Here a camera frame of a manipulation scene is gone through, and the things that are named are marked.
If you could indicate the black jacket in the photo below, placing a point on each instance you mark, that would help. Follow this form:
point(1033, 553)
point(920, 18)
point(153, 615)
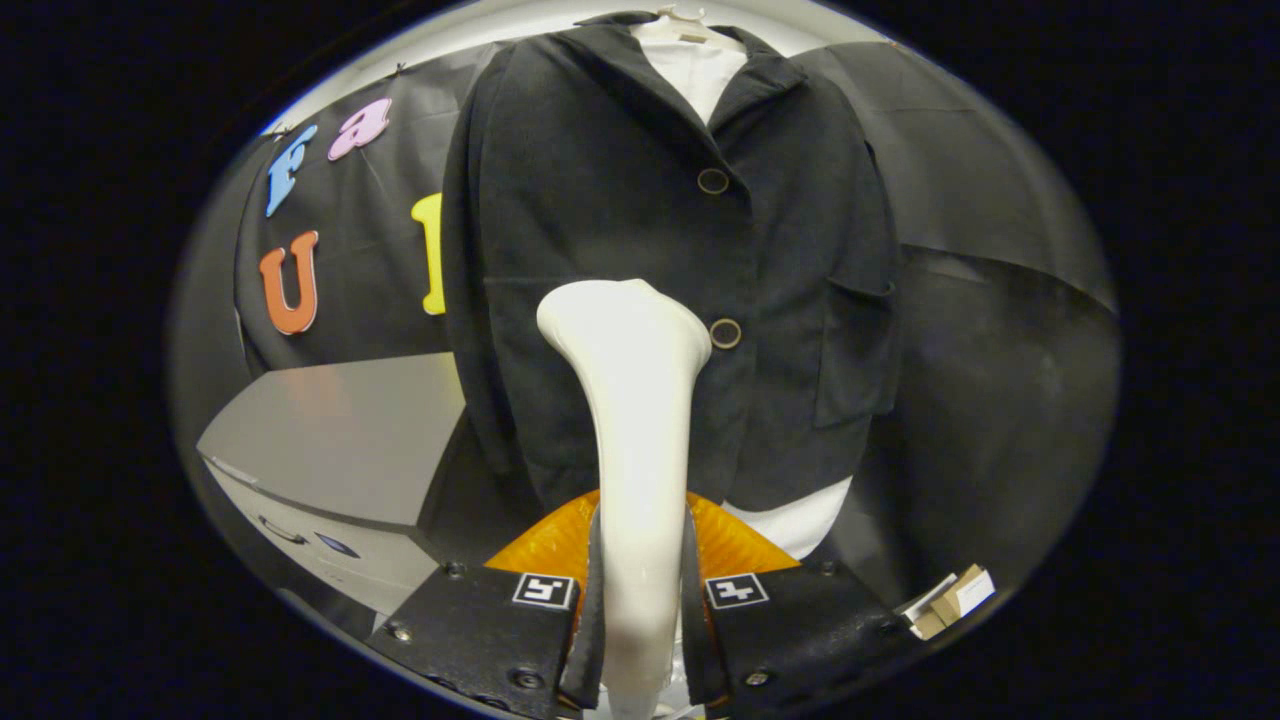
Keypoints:
point(600, 200)

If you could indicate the black backdrop cloth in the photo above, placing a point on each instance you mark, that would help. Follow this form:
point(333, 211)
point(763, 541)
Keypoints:
point(1000, 350)
point(370, 250)

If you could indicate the small cardboard box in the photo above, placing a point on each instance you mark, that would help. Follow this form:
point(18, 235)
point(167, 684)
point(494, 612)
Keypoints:
point(965, 592)

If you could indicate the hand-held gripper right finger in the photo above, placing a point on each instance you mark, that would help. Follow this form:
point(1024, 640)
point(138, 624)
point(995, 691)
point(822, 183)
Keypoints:
point(800, 625)

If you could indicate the white padded garment form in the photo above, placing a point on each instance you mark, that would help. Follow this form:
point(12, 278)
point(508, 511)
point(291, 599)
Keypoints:
point(700, 70)

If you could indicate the white plastic hanger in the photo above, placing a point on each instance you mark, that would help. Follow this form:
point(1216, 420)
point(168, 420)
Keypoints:
point(685, 14)

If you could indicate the grey cabinet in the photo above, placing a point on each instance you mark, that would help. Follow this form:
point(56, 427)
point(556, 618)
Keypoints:
point(340, 430)

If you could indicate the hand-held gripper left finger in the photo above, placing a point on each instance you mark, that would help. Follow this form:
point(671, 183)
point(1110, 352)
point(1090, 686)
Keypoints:
point(480, 630)

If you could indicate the white garment steamer head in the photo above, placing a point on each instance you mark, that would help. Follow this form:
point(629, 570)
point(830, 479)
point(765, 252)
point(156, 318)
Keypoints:
point(640, 400)

